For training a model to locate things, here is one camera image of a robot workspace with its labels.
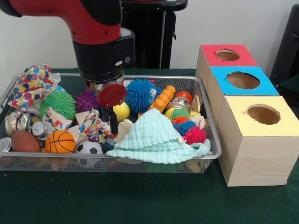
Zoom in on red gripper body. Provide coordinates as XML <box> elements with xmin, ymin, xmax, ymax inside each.
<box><xmin>98</xmin><ymin>83</ymin><xmax>128</xmax><ymax>108</ymax></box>

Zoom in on colourful patterned cloth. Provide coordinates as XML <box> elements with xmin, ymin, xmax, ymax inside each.
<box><xmin>78</xmin><ymin>108</ymin><xmax>118</xmax><ymax>145</ymax></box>
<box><xmin>8</xmin><ymin>63</ymin><xmax>62</xmax><ymax>112</ymax></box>

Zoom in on purple spiky toy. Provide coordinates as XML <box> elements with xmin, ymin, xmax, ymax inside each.
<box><xmin>74</xmin><ymin>87</ymin><xmax>101</xmax><ymax>114</ymax></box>

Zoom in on light blue knitted cloth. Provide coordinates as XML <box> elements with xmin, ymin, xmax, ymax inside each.
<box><xmin>106</xmin><ymin>108</ymin><xmax>211</xmax><ymax>164</ymax></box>

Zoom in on shallow mesh bin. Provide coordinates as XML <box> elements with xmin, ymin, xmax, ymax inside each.
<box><xmin>0</xmin><ymin>72</ymin><xmax>222</xmax><ymax>175</ymax></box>

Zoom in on wooden box with three holes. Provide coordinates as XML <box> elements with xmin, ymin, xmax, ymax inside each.
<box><xmin>195</xmin><ymin>44</ymin><xmax>299</xmax><ymax>187</ymax></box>

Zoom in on yellow ball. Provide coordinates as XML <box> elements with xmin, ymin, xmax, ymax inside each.
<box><xmin>113</xmin><ymin>102</ymin><xmax>131</xmax><ymax>123</ymax></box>

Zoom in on blue spiky ball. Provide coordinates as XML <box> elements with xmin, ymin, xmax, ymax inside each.
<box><xmin>125</xmin><ymin>79</ymin><xmax>157</xmax><ymax>114</ymax></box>

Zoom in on small soccer ball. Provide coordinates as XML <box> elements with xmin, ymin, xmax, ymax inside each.
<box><xmin>74</xmin><ymin>140</ymin><xmax>103</xmax><ymax>168</ymax></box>

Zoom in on green spiky ball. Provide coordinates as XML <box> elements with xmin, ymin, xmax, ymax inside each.
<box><xmin>39</xmin><ymin>91</ymin><xmax>77</xmax><ymax>121</ymax></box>

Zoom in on small orange basketball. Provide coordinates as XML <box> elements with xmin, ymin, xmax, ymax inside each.
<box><xmin>45</xmin><ymin>130</ymin><xmax>76</xmax><ymax>154</ymax></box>

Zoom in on multicolour spiky caterpillar toy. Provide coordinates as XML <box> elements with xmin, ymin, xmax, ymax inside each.
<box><xmin>171</xmin><ymin>107</ymin><xmax>208</xmax><ymax>146</ymax></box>

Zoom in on dark green side tablecloth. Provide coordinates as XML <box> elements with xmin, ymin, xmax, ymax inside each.
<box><xmin>275</xmin><ymin>74</ymin><xmax>299</xmax><ymax>98</ymax></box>

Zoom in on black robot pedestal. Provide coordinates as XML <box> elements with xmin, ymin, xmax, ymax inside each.
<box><xmin>121</xmin><ymin>0</ymin><xmax>189</xmax><ymax>70</ymax></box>

